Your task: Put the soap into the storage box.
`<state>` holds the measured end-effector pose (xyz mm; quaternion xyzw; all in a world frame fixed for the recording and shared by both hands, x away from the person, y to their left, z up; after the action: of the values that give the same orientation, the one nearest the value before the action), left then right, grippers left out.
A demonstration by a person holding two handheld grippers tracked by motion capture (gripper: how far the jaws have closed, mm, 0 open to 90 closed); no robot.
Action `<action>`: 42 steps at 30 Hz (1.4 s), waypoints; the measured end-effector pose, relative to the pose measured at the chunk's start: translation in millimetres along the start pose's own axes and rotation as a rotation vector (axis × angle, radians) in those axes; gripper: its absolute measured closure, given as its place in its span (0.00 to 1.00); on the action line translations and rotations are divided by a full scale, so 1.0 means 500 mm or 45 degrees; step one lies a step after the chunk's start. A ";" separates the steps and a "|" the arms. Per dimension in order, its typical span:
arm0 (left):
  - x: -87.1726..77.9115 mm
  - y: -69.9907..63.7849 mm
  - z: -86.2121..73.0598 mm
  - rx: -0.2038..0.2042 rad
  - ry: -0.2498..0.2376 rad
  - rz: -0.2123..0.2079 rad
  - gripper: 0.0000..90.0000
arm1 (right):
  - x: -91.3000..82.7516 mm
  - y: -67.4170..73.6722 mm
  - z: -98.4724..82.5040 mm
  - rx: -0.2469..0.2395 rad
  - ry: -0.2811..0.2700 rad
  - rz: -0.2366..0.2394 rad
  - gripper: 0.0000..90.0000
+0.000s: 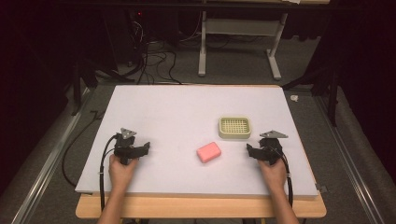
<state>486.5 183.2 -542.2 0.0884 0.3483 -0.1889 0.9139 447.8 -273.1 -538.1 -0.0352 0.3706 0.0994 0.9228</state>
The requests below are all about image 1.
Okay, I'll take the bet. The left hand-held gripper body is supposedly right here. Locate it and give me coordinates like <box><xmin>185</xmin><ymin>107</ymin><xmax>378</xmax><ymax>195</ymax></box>
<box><xmin>113</xmin><ymin>127</ymin><xmax>142</xmax><ymax>166</ymax></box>

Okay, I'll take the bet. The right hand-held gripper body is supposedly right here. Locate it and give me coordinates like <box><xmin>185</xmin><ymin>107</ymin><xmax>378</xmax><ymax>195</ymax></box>
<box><xmin>259</xmin><ymin>130</ymin><xmax>290</xmax><ymax>166</ymax></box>

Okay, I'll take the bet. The person's left hand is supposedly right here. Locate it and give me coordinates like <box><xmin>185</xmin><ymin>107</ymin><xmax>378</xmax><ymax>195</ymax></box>
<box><xmin>107</xmin><ymin>153</ymin><xmax>140</xmax><ymax>194</ymax></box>

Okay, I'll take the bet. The person's right hand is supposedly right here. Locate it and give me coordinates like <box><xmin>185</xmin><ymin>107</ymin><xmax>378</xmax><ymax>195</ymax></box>
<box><xmin>257</xmin><ymin>158</ymin><xmax>288</xmax><ymax>194</ymax></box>

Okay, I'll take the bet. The pale green soap dish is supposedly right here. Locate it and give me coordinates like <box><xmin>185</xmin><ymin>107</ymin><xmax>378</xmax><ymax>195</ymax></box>
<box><xmin>217</xmin><ymin>116</ymin><xmax>253</xmax><ymax>140</ymax></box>

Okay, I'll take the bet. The pink sponge block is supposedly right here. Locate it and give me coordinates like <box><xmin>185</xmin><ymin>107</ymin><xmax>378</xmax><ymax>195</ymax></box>
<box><xmin>195</xmin><ymin>141</ymin><xmax>222</xmax><ymax>164</ymax></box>

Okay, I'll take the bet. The white foam board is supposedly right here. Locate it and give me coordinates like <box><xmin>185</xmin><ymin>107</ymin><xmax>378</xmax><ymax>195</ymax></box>
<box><xmin>75</xmin><ymin>84</ymin><xmax>319</xmax><ymax>201</ymax></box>

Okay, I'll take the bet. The wooden table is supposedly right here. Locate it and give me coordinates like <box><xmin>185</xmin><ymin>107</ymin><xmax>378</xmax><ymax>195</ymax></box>
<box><xmin>75</xmin><ymin>83</ymin><xmax>328</xmax><ymax>219</ymax></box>

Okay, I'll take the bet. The black stand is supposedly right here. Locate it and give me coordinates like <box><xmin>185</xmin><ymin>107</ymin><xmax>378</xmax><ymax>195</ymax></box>
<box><xmin>70</xmin><ymin>55</ymin><xmax>134</xmax><ymax>117</ymax></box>
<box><xmin>281</xmin><ymin>59</ymin><xmax>341</xmax><ymax>128</ymax></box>

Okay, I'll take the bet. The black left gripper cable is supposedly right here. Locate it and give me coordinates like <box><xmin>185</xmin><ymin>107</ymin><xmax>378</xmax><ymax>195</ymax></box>
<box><xmin>98</xmin><ymin>133</ymin><xmax>120</xmax><ymax>213</ymax></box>

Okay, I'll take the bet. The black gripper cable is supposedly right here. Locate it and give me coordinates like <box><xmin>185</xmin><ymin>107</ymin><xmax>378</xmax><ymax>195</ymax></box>
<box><xmin>270</xmin><ymin>145</ymin><xmax>294</xmax><ymax>209</ymax></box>
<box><xmin>98</xmin><ymin>133</ymin><xmax>120</xmax><ymax>213</ymax></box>

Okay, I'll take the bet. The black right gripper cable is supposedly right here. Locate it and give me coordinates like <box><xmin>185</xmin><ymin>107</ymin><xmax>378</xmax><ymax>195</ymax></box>
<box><xmin>270</xmin><ymin>145</ymin><xmax>294</xmax><ymax>209</ymax></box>

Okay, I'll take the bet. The long black floor cable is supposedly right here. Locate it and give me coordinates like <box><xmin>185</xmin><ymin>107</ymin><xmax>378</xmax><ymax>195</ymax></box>
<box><xmin>61</xmin><ymin>109</ymin><xmax>106</xmax><ymax>189</ymax></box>

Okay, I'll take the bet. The metal floor rail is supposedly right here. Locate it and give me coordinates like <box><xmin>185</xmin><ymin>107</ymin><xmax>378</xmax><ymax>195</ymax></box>
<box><xmin>10</xmin><ymin>88</ymin><xmax>94</xmax><ymax>224</ymax></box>
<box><xmin>312</xmin><ymin>94</ymin><xmax>389</xmax><ymax>224</ymax></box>

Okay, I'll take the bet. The bundle of black floor cables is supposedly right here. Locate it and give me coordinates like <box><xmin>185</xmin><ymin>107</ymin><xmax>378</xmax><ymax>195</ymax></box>
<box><xmin>122</xmin><ymin>18</ymin><xmax>204</xmax><ymax>86</ymax></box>

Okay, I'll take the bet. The white metal desk frame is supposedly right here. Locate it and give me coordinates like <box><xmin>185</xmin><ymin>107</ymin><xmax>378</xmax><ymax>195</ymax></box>
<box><xmin>197</xmin><ymin>10</ymin><xmax>290</xmax><ymax>81</ymax></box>

